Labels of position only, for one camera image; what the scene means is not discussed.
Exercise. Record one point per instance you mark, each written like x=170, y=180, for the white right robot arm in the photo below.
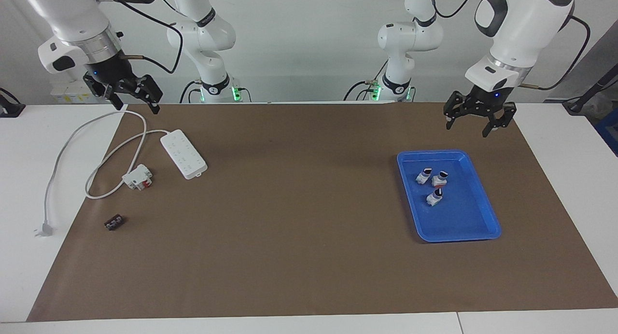
x=72, y=15

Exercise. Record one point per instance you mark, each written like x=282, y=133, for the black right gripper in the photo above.
x=111, y=73

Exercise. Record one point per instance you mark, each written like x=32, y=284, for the white plug adapter right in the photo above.
x=440, y=179

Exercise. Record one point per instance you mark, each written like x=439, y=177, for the white power strip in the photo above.
x=184, y=154

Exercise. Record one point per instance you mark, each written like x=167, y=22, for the white cardboard box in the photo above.
x=72, y=95

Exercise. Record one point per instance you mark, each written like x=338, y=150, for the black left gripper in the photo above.
x=487, y=100

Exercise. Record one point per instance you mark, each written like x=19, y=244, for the blue crate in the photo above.
x=609, y=131

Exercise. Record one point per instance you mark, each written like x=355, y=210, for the blue plastic tray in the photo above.
x=463, y=223

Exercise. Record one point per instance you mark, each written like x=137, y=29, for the white plug adapter left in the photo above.
x=424, y=176

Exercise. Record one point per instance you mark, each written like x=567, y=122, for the small black terminal block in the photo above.
x=114, y=223

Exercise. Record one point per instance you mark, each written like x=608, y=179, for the black clamp mount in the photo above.
x=9, y=107

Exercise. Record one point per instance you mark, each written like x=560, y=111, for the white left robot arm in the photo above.
x=521, y=25

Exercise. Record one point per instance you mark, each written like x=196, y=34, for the white red circuit breaker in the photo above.
x=137, y=177

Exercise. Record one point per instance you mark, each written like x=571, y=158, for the white plug adapter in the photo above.
x=440, y=179
x=424, y=176

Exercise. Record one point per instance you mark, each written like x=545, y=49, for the black stand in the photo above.
x=591, y=90

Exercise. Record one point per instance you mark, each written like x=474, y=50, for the brown table mat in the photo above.
x=289, y=237

